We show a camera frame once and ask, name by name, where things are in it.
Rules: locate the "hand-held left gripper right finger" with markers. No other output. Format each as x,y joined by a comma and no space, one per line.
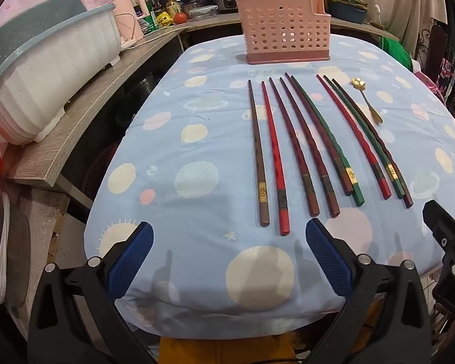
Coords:
326,258

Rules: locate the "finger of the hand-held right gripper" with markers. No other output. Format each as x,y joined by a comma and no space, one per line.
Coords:
449,235

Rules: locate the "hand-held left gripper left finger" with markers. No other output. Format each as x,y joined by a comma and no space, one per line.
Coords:
131,261

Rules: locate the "dark brown chopstick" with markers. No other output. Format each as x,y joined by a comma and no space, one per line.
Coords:
407,199

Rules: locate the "red chopstick with dark band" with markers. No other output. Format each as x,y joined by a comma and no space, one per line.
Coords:
383,191

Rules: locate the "green chopstick with gold label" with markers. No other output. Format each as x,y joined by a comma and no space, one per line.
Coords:
358,195
391,170

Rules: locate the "bright red chopstick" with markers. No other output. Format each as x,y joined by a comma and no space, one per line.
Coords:
275,167

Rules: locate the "brown chopstick with gold label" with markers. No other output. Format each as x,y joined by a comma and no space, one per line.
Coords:
258,167

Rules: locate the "pink perforated plastic basket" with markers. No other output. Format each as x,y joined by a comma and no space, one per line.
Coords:
280,26

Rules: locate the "dark red chopstick gold band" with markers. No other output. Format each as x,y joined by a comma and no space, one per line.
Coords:
344,180

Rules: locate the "red perforated basket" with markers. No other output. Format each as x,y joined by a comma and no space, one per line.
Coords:
98,174

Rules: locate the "blue planet-print tablecloth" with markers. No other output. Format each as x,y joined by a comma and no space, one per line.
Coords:
197,140

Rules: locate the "grey wooden counter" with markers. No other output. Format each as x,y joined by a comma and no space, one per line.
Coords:
87,110

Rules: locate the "green cloth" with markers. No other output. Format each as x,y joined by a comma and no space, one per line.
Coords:
396,53

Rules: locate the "white plastic bin blue rim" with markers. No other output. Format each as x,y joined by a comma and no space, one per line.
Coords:
41,83

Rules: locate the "green packet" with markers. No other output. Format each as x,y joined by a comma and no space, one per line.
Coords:
148,24

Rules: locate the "beige curtain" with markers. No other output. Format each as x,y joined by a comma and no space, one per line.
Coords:
409,0

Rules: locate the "pink appliance on counter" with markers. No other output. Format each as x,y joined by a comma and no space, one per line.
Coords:
127,22

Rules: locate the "dark planter with plants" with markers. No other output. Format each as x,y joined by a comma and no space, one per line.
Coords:
345,13

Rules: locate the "yellow packet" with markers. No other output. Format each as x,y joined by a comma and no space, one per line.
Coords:
163,18

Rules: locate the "red tomato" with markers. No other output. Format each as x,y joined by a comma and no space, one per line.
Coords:
180,18

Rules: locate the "yellow-capped bottle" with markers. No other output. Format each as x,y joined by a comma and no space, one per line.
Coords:
171,5

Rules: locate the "clear lidded food container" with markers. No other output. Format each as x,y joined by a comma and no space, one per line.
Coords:
204,12

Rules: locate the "grey-green dotted lid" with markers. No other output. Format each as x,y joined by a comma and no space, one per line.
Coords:
30,19

